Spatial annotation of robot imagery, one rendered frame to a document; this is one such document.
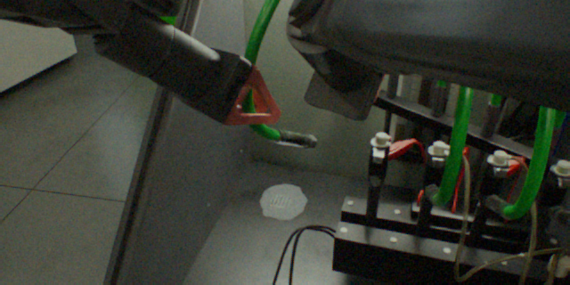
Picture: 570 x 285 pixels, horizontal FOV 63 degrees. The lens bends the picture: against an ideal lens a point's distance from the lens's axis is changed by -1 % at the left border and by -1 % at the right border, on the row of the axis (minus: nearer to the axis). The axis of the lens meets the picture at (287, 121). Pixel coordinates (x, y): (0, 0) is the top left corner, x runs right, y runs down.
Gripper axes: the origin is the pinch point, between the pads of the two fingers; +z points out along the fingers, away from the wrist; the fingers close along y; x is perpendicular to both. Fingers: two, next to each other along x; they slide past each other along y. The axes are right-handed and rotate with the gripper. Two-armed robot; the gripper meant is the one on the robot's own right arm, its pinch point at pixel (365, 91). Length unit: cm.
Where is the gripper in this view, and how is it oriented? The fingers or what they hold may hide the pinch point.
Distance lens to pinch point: 58.3
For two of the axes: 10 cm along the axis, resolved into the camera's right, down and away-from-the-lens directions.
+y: 3.8, -9.2, 1.0
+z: 3.6, 2.4, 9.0
